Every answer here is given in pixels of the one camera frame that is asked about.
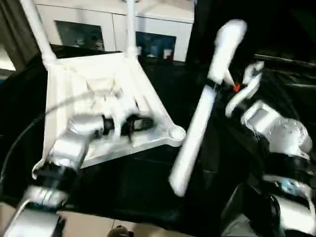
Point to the white plastic table leg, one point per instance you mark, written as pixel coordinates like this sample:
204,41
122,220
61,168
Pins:
39,34
197,128
131,27

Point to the white plastic table top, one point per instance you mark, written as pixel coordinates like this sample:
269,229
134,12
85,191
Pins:
69,98

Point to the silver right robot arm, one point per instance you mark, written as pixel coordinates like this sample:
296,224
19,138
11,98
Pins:
276,133

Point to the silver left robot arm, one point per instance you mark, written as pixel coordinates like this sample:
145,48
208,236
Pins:
69,148

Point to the black mat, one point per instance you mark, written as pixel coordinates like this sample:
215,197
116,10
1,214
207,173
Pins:
148,197

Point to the dark round robot part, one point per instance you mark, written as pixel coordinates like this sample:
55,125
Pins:
121,231

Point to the white glass-door cabinet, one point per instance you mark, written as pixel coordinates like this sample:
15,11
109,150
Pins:
98,15

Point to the grey curtain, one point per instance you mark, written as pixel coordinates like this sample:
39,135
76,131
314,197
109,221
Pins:
15,34

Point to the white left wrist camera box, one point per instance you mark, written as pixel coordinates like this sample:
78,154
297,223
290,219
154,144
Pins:
118,111

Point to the black metal rail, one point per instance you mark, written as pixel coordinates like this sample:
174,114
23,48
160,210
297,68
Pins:
286,60

